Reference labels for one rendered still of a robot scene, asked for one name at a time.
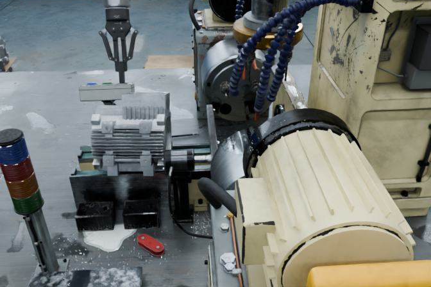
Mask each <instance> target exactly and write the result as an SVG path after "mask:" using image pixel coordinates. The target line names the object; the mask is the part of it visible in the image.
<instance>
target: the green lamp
mask: <svg viewBox="0 0 431 287"><path fill-rule="evenodd" d="M10 197H11V199H12V202H13V206H14V208H15V210H16V211H17V212H19V213H30V212H32V211H35V210H36V209H38V208H39V207H40V206H41V205H42V202H43V200H42V195H41V192H40V188H39V186H38V190H37V191H36V192H35V193H34V194H32V195H30V196H29V197H25V198H21V199H17V198H13V197H12V196H10Z"/></svg>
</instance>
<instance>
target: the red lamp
mask: <svg viewBox="0 0 431 287"><path fill-rule="evenodd" d="M0 167H1V170H2V173H3V176H4V179H5V180H7V181H9V182H17V181H22V180H25V179H27V178H29V176H31V175H32V173H33V172H34V168H33V165H32V162H31V158H30V154H29V155H28V157H27V158H26V159H25V160H23V161H21V162H19V163H16V164H12V165H4V164H1V163H0Z"/></svg>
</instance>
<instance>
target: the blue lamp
mask: <svg viewBox="0 0 431 287"><path fill-rule="evenodd" d="M28 155H29V151H28V148H27V145H26V141H25V138H24V135H23V137H22V138H21V139H20V140H19V141H18V142H17V143H14V144H12V145H7V146H0V163H1V164H4V165H12V164H16V163H19V162H21V161H23V160H25V159H26V158H27V157H28Z"/></svg>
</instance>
